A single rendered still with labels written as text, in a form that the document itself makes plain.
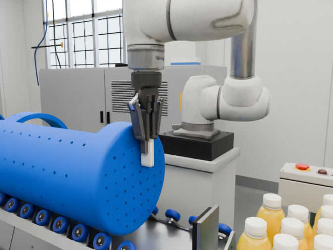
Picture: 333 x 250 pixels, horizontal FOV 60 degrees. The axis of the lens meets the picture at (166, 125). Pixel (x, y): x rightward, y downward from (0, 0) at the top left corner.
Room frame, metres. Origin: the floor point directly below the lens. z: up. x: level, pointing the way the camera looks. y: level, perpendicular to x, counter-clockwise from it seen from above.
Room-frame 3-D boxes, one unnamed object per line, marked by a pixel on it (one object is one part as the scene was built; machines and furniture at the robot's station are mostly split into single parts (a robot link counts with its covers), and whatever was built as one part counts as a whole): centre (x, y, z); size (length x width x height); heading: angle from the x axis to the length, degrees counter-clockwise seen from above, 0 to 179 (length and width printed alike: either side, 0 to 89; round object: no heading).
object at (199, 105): (1.35, -0.16, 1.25); 0.18 x 0.16 x 0.22; 69
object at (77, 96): (3.10, 0.48, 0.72); 2.15 x 0.54 x 1.45; 57
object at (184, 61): (2.65, -0.17, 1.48); 0.24 x 0.12 x 0.08; 65
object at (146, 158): (0.71, 0.05, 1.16); 0.03 x 0.01 x 0.07; 58
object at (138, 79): (0.71, 0.05, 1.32); 0.08 x 0.07 x 0.09; 148
